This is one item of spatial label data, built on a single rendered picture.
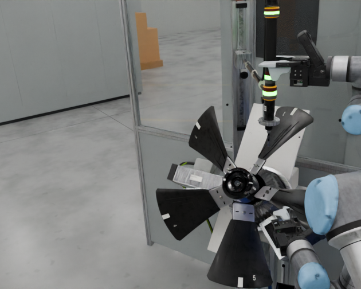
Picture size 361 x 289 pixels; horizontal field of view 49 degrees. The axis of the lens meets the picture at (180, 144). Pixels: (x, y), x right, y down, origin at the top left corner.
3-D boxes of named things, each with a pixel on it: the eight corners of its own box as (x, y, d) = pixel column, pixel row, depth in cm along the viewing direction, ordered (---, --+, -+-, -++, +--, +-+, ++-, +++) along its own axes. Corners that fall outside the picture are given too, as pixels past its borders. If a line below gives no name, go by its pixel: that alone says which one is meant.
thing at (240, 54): (234, 66, 193) (234, 49, 190) (248, 65, 193) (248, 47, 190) (236, 71, 184) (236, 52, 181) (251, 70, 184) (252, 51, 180)
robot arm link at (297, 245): (316, 245, 109) (317, 269, 112) (310, 235, 113) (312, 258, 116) (289, 249, 109) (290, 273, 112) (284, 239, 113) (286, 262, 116)
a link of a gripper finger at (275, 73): (259, 82, 122) (290, 81, 121) (259, 63, 119) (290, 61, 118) (258, 80, 124) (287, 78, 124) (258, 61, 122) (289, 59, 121)
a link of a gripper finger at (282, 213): (269, 202, 133) (275, 218, 124) (286, 199, 132) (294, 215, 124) (269, 210, 134) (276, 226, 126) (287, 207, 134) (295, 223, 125)
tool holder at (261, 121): (255, 117, 138) (255, 90, 134) (275, 116, 138) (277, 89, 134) (260, 127, 130) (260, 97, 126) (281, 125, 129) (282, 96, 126)
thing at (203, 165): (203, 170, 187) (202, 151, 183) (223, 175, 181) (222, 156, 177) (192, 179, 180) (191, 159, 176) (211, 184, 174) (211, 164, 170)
